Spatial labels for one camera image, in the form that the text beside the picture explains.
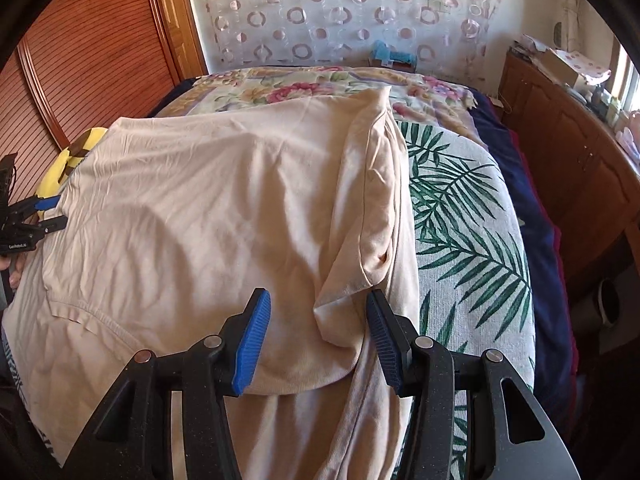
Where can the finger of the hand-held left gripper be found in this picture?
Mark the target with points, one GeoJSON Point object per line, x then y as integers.
{"type": "Point", "coordinates": [52, 225]}
{"type": "Point", "coordinates": [47, 203]}

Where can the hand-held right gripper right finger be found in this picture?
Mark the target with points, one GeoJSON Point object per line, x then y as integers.
{"type": "Point", "coordinates": [385, 345]}

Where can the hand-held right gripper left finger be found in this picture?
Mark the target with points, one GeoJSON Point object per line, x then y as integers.
{"type": "Point", "coordinates": [252, 345]}

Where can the beige printed t-shirt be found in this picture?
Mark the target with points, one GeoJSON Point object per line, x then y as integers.
{"type": "Point", "coordinates": [200, 210]}

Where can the person's left hand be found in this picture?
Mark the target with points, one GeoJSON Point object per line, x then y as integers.
{"type": "Point", "coordinates": [17, 270]}

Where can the yellow plush toy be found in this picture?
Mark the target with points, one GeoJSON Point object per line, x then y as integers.
{"type": "Point", "coordinates": [55, 175]}

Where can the palm leaf printed blanket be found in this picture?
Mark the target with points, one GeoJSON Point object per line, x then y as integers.
{"type": "Point", "coordinates": [465, 210]}

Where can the wooden slatted wardrobe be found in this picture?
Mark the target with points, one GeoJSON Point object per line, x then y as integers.
{"type": "Point", "coordinates": [100, 35]}

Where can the white round container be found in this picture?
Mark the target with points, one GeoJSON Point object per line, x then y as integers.
{"type": "Point", "coordinates": [595, 310]}

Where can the floral quilt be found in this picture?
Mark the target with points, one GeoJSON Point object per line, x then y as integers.
{"type": "Point", "coordinates": [280, 90]}

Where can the wooden sideboard cabinet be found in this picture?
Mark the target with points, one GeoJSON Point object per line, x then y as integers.
{"type": "Point", "coordinates": [565, 140]}

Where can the blue toy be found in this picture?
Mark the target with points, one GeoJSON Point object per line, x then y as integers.
{"type": "Point", "coordinates": [385, 55]}

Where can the pale pink bottle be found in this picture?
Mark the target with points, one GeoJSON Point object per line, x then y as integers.
{"type": "Point", "coordinates": [631, 132]}

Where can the cardboard box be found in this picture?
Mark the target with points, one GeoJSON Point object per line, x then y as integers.
{"type": "Point", "coordinates": [560, 65]}

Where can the stack of papers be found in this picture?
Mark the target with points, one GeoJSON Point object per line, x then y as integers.
{"type": "Point", "coordinates": [525, 45]}

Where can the circle patterned sheer curtain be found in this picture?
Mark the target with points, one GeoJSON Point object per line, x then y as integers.
{"type": "Point", "coordinates": [325, 10]}

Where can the polka dot cloth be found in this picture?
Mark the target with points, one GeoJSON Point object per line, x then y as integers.
{"type": "Point", "coordinates": [592, 67]}

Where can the small round fan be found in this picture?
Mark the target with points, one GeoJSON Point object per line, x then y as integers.
{"type": "Point", "coordinates": [556, 32]}

